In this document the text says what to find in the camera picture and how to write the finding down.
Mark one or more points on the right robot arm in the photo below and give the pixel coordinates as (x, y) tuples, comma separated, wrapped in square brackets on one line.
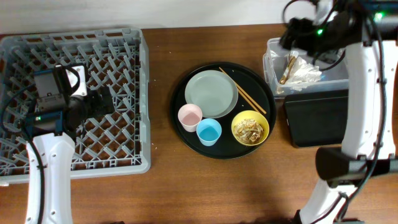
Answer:
[(367, 32)]

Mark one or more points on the yellow bowl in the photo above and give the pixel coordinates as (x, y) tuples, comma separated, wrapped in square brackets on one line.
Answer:
[(248, 114)]

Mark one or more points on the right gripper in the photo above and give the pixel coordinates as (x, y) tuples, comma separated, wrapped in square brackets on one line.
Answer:
[(302, 28)]

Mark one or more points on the black rectangular tray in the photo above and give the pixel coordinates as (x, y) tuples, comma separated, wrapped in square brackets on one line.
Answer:
[(317, 119)]

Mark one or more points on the round black tray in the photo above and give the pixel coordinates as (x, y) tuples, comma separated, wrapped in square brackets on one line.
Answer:
[(227, 147)]

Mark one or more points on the white napkin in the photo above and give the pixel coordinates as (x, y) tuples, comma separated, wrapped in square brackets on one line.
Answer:
[(302, 73)]

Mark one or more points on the grey dishwasher rack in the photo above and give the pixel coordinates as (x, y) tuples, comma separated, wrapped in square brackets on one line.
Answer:
[(110, 145)]

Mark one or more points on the grey plate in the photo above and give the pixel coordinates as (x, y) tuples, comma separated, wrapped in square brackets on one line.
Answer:
[(213, 92)]

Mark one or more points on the clear plastic bin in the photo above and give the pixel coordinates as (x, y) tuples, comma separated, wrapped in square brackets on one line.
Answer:
[(275, 61)]

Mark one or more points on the pink cup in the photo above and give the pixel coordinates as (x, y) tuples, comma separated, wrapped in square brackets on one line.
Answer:
[(189, 116)]

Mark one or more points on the food scraps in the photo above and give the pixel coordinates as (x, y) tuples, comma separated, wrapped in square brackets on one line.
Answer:
[(248, 131)]

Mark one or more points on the wooden chopstick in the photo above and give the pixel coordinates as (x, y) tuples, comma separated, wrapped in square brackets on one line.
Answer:
[(248, 101), (261, 110)]

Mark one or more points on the gold foil wrapper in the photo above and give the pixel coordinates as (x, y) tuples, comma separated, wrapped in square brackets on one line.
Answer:
[(287, 70)]

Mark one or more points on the blue cup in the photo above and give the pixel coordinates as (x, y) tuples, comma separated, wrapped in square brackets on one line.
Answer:
[(209, 131)]

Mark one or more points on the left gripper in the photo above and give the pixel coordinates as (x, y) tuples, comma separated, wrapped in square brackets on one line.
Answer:
[(99, 109)]

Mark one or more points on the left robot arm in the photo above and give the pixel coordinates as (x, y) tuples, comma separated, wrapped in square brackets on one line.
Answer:
[(51, 141)]

